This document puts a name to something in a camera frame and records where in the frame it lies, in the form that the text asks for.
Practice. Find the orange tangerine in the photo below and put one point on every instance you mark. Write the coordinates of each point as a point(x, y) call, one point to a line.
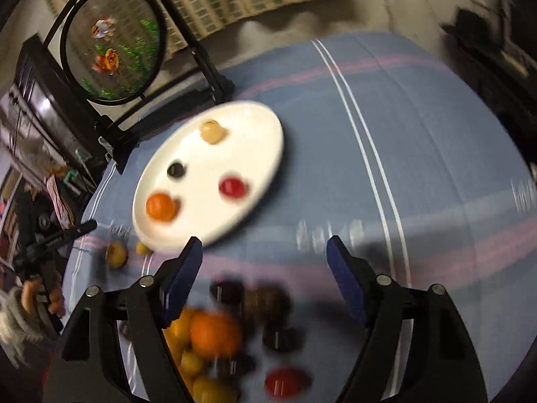
point(215, 335)
point(161, 207)

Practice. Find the pink cloth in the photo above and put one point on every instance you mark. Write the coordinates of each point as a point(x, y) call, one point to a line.
point(56, 195)

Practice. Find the large yellow-brown round fruit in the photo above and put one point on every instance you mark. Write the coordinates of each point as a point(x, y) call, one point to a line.
point(212, 390)

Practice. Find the orange-yellow round fruit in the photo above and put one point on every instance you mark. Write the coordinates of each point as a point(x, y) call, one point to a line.
point(180, 329)

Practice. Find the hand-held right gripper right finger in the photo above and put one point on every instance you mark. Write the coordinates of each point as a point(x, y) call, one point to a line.
point(342, 277)

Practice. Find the pale peeled round fruit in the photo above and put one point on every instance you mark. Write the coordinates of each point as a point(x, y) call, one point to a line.
point(213, 132)

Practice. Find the red cherry tomato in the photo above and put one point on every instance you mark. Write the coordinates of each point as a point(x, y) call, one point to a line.
point(233, 187)
point(286, 382)

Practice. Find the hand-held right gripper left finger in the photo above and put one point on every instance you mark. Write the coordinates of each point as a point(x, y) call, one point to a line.
point(184, 277)

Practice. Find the black chair with embroidered back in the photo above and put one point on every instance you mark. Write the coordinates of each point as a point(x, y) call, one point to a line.
point(113, 42)

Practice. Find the person's left forearm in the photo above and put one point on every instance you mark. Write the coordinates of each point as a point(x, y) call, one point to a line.
point(19, 323)

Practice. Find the small tan round fruit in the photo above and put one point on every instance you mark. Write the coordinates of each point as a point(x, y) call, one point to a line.
point(143, 247)

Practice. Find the person's left hand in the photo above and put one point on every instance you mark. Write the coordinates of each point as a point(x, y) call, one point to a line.
point(31, 293)

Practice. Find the white oval plate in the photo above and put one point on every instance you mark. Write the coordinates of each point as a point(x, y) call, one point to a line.
point(251, 142)

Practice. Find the small dark round fruit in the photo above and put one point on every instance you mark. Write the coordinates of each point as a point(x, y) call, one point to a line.
point(176, 170)

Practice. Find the yellow-green round fruit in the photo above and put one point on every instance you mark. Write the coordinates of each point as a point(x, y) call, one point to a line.
point(116, 254)

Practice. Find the blue striped blanket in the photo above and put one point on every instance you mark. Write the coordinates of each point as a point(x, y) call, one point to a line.
point(398, 168)

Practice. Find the small yellow round fruit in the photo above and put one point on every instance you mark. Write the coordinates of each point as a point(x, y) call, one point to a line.
point(191, 363)

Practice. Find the large dark water chestnut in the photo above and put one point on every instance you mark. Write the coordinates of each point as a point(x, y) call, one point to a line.
point(266, 300)

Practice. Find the black computer desk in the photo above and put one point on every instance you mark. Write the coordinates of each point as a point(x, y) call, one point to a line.
point(503, 71)

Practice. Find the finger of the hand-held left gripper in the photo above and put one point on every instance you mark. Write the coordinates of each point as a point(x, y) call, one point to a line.
point(71, 231)

